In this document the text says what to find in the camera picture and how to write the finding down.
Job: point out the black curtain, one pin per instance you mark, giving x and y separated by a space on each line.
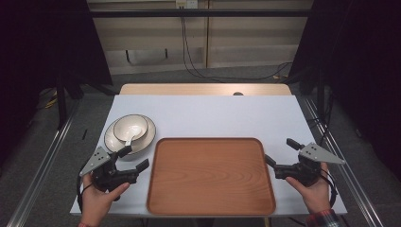
41 47
359 63

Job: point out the brown wooden tray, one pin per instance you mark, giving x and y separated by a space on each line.
209 179

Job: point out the white table mat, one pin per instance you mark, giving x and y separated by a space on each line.
214 116

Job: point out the small black floor object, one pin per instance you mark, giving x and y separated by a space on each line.
84 134

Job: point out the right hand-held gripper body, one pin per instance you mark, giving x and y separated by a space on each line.
307 171

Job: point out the white wall outlet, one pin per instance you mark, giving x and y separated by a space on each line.
186 3

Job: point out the black horizontal bar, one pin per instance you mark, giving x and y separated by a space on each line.
201 13

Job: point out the person's left hand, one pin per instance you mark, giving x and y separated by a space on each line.
96 205

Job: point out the aluminium floor rail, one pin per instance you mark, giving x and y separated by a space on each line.
41 170
353 179

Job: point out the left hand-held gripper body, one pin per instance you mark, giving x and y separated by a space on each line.
104 171

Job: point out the white bowl with dark rim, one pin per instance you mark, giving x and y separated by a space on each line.
124 127

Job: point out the white plate with dark rim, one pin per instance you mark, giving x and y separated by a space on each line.
148 137

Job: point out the person's right hand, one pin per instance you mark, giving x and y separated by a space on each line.
317 197

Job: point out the white ceramic spoon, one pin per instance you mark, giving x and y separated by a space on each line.
134 130

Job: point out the black stand post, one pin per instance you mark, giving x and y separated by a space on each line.
61 101
320 94

